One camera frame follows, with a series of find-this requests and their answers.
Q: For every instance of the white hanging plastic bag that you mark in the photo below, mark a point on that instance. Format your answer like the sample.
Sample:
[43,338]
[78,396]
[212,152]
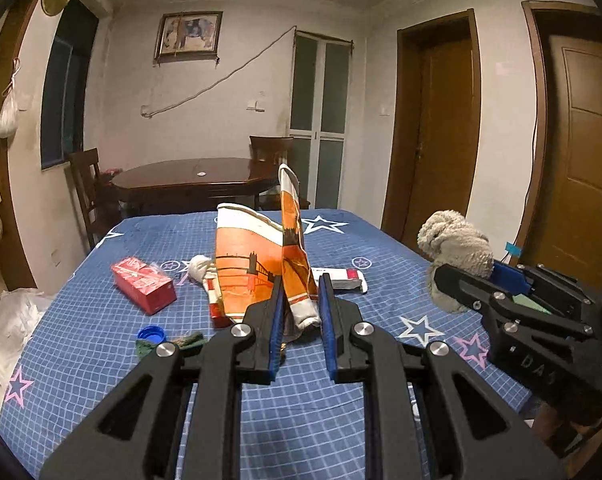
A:
[7,115]

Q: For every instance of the white frosted glass door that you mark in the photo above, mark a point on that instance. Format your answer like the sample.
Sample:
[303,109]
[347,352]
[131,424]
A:
[326,110]

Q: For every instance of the green cloth scrap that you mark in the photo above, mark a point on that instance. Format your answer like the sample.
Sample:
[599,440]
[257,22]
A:
[145,350]

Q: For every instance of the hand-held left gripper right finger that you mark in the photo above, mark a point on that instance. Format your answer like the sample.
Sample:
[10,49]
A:
[327,332]

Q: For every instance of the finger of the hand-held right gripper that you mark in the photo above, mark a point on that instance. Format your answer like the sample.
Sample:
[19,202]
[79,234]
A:
[511,275]
[461,287]

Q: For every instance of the framed wall picture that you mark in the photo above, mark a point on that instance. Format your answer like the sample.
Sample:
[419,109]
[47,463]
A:
[188,35]

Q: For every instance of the blue star printed blanket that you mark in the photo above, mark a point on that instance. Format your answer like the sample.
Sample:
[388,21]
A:
[106,360]

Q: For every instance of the brown panelled wooden door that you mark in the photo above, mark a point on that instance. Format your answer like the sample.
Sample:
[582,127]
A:
[586,135]

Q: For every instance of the beige plush toy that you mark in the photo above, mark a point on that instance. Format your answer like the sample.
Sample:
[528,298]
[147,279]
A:
[451,240]

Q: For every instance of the white crumpled tissue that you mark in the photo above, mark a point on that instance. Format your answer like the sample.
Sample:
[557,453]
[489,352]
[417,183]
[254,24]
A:
[200,266]

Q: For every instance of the dark wooden dining table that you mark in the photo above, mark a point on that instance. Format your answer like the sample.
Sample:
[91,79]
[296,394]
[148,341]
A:
[196,182]

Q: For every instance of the dark wooden chair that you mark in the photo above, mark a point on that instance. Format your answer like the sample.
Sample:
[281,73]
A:
[268,147]
[88,175]

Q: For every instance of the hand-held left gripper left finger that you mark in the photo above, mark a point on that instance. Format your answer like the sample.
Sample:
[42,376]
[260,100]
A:
[277,332]

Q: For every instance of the blue bottle cap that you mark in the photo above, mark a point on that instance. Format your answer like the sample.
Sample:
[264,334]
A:
[150,334]

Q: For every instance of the white and red toothpaste box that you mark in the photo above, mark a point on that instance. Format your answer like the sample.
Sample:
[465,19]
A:
[343,280]

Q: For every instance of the orange printed paper bag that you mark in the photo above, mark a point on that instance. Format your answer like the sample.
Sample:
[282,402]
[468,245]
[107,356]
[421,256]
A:
[246,260]

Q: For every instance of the dark window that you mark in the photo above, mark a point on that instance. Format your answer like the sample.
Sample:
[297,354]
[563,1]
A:
[66,85]

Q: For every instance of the wooden doorway frame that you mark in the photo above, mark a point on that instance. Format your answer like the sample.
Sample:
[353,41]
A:
[23,260]

